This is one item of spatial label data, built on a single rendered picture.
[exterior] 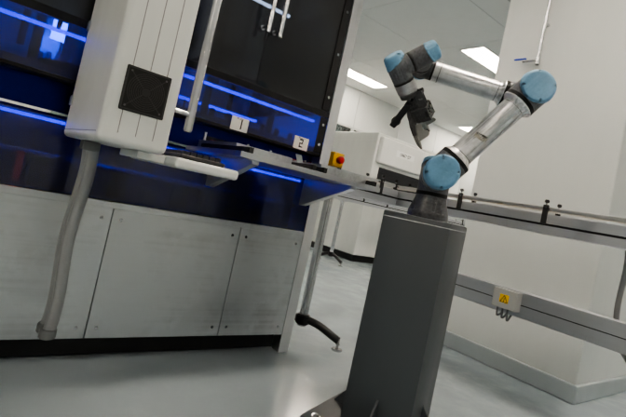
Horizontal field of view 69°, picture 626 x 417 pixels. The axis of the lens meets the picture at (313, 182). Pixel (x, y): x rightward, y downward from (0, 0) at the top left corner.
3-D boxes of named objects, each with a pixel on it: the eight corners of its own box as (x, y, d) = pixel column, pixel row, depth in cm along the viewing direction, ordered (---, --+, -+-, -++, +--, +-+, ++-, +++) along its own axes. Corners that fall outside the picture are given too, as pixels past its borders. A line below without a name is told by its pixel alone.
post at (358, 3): (270, 347, 228) (358, -54, 236) (280, 346, 232) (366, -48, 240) (278, 352, 223) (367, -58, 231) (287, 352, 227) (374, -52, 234)
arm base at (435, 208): (451, 223, 174) (456, 198, 174) (441, 221, 161) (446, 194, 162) (414, 216, 182) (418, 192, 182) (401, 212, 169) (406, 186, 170)
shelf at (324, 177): (184, 149, 192) (186, 144, 192) (312, 181, 235) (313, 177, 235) (239, 155, 154) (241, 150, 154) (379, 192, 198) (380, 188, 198)
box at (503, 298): (490, 304, 221) (494, 286, 221) (496, 304, 224) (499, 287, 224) (513, 312, 211) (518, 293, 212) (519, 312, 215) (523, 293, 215)
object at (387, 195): (312, 184, 237) (319, 155, 238) (294, 181, 249) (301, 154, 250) (398, 206, 279) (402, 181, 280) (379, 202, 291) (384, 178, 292)
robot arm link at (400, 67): (406, 48, 158) (384, 60, 159) (418, 77, 161) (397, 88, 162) (401, 47, 165) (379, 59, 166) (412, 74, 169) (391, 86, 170)
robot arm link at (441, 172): (436, 198, 166) (551, 96, 162) (442, 196, 151) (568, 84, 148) (413, 174, 168) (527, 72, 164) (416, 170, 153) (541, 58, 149)
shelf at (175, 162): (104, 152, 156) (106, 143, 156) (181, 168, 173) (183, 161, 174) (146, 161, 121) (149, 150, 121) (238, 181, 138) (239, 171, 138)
